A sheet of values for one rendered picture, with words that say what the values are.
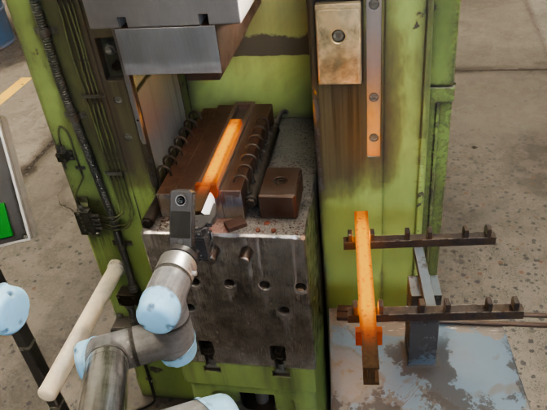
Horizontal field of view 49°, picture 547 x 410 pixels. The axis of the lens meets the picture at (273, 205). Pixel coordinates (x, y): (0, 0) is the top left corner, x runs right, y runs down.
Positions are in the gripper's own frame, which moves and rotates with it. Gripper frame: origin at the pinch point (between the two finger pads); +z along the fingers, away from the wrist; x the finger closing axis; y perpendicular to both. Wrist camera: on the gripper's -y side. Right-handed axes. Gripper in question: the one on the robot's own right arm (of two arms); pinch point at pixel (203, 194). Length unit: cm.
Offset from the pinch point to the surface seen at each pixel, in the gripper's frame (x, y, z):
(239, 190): 7.3, 0.8, 2.7
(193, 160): -7.0, 1.0, 15.3
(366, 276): 35.8, 7.2, -16.4
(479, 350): 60, 34, -9
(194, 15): 3.9, -38.5, 2.7
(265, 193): 12.9, 2.0, 3.7
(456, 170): 73, 100, 165
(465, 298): 70, 100, 73
